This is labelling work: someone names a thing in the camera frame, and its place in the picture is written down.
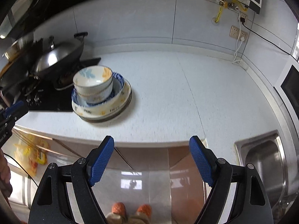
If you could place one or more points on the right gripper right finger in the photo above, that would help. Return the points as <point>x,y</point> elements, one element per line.
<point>250,204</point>

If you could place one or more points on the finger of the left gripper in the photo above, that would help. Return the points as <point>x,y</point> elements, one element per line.
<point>10,115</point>

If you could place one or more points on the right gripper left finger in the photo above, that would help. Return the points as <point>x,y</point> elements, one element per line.
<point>51,203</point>

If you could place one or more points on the floral ceramic bowl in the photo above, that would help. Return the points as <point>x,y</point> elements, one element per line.
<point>94,83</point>

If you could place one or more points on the person's left hand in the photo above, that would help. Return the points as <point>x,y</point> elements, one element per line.
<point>5,170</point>

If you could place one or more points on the black gas stove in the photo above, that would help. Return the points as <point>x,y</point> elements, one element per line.
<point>50,94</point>

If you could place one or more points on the steel sink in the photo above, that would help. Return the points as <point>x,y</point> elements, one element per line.
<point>267,155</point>

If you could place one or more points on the black wok with lid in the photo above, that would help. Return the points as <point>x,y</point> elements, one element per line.
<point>59,55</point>

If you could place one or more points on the floral plate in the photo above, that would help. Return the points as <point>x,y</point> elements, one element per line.
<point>108,111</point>

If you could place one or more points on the blue patterned bowl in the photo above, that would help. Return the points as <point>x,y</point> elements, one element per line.
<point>118,83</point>

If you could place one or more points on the white microwave oven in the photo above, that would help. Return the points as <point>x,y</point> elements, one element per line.
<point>287,86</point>

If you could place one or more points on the beige wall socket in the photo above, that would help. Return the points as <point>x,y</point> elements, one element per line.
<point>236,33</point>
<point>242,18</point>

